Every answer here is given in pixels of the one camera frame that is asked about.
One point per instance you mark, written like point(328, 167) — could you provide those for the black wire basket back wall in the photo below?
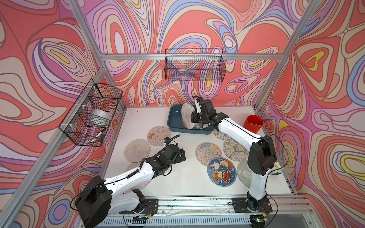
point(194, 64)

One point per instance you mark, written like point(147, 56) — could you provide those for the pale green small device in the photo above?
point(276, 170)

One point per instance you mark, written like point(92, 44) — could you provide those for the teal plastic storage box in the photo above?
point(175, 123)

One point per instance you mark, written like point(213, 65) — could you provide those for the white floral green coaster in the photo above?
point(220, 135)

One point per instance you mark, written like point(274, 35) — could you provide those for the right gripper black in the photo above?
point(194, 117)

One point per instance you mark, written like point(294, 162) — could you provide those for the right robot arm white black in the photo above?
point(262, 154)

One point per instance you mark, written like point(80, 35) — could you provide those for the blue denim bear car coaster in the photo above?
point(222, 172)

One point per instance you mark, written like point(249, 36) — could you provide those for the black wire basket wall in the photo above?
point(95, 108)
point(194, 64)

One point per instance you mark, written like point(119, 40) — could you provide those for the beige blue doodle coaster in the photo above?
point(207, 151)

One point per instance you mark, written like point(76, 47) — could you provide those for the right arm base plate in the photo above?
point(250, 205)

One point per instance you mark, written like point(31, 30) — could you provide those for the white blue butterfly coaster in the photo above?
point(186, 112)

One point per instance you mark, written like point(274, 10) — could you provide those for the pale pink unicorn coaster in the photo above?
point(140, 185)

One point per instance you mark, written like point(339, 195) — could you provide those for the black wire basket left wall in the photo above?
point(95, 108)

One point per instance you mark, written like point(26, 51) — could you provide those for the pink checkered bear coaster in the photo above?
point(157, 134)

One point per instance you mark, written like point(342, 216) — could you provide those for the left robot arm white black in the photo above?
point(104, 197)

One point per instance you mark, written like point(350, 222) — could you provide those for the red cup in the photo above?
point(253, 123)

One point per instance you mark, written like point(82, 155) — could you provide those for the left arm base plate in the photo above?
point(148, 207)

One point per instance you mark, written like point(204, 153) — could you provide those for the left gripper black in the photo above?
point(179, 159)

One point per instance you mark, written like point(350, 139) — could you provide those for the white roll in basket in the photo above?
point(99, 118)

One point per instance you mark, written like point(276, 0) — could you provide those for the white green animal coaster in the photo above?
point(235, 151)

